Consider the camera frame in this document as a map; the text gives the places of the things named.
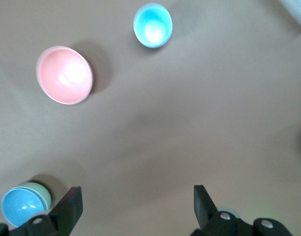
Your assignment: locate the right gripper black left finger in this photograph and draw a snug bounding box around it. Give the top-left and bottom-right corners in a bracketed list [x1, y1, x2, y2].
[0, 186, 83, 236]

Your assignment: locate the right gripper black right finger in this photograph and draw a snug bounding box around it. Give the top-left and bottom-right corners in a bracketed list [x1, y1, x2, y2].
[191, 184, 292, 236]

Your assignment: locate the pale green bowl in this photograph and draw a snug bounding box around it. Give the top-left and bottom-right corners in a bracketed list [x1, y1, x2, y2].
[19, 181, 53, 215]

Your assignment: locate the blue bowl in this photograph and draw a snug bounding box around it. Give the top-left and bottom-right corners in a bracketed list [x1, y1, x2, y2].
[0, 186, 47, 228]

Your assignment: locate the pink bowl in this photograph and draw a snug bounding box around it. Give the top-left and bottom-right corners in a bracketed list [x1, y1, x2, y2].
[35, 46, 94, 106]

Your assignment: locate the brown table cover sheet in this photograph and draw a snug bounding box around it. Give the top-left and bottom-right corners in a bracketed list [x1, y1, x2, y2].
[0, 0, 301, 236]

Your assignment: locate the light blue cup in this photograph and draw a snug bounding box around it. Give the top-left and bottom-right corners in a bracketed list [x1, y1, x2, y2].
[133, 2, 173, 49]

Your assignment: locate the clear plastic food container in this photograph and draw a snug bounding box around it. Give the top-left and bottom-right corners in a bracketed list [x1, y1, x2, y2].
[279, 0, 301, 27]

